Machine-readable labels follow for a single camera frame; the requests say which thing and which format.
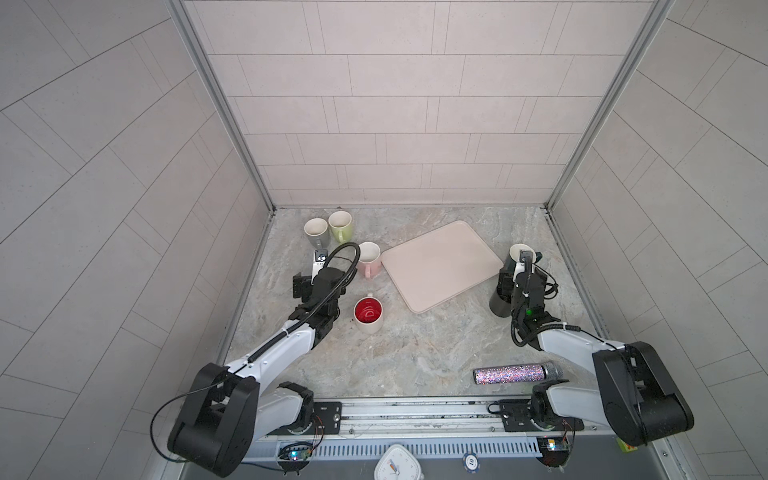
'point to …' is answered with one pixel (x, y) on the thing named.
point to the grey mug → (317, 232)
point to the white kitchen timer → (397, 463)
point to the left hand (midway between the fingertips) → (323, 267)
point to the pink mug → (369, 254)
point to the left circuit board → (294, 457)
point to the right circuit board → (554, 450)
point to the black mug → (499, 306)
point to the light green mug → (341, 225)
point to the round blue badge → (471, 462)
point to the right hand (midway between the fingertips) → (518, 263)
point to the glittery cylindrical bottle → (549, 371)
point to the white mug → (368, 314)
